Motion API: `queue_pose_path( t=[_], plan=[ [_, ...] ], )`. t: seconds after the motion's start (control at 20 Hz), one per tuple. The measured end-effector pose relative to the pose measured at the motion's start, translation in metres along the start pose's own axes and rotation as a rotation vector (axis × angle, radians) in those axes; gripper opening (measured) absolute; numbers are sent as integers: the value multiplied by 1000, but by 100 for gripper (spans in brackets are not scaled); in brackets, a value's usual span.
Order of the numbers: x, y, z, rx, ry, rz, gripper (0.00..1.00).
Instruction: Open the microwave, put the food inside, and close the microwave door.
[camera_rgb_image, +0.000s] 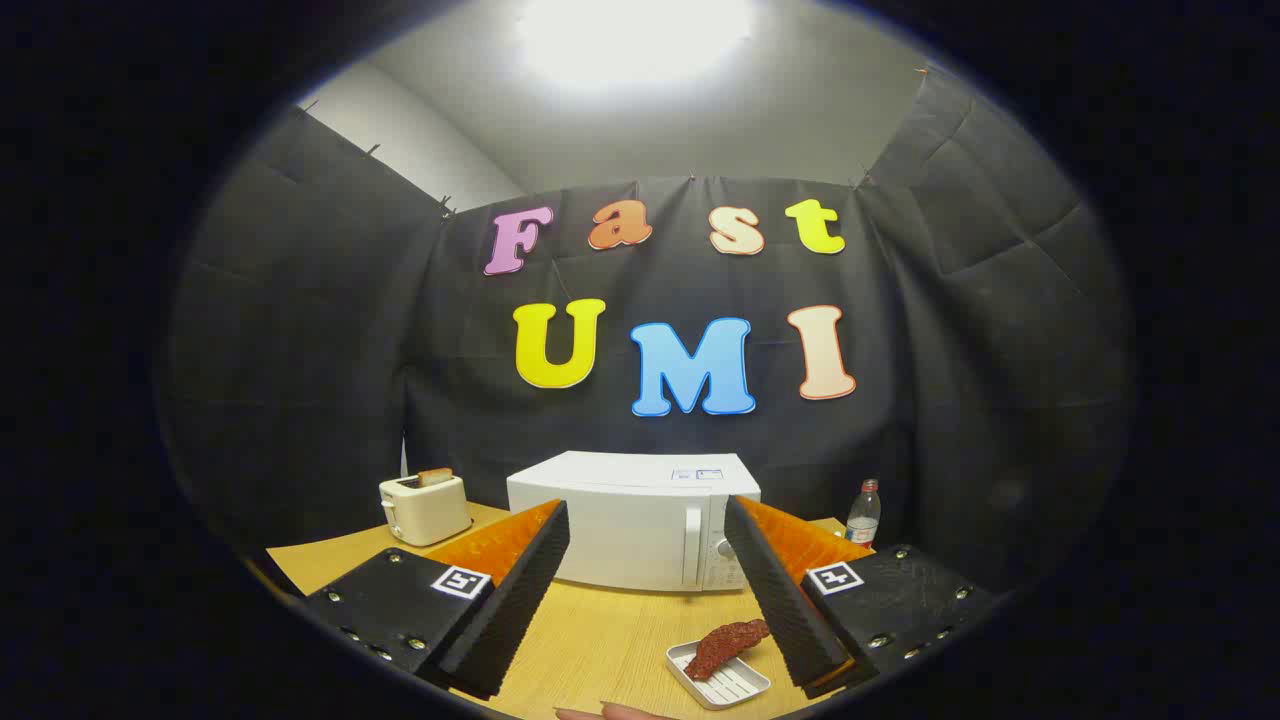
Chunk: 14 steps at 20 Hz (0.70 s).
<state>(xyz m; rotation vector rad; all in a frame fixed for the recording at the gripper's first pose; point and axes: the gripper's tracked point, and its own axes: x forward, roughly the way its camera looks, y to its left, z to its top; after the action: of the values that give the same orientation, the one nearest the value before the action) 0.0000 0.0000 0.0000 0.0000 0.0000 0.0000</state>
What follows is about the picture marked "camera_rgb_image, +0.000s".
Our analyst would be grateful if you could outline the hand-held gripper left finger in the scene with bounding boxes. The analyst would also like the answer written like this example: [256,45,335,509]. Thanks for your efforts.
[300,498,572,701]

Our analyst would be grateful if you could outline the clear plastic bottle red label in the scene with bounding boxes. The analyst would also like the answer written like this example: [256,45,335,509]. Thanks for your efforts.
[845,479,883,549]

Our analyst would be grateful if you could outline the small white ribbed tray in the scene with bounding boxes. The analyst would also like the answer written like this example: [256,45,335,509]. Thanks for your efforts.
[665,640,773,711]

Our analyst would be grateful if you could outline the brown fried chicken drumstick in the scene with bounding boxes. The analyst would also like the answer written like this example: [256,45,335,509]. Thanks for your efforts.
[683,619,772,682]

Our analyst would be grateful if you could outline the cream bread toaster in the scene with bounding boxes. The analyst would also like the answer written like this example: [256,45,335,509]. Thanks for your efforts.
[378,472,474,547]

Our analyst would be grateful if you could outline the black backdrop cloth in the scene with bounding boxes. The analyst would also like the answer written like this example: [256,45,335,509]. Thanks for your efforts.
[165,70,1136,591]

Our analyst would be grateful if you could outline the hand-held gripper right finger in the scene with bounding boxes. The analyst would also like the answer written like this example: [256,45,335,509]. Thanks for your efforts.
[724,494,1001,701]

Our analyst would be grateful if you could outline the white toaster oven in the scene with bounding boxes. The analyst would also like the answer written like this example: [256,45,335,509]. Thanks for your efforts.
[506,450,762,593]

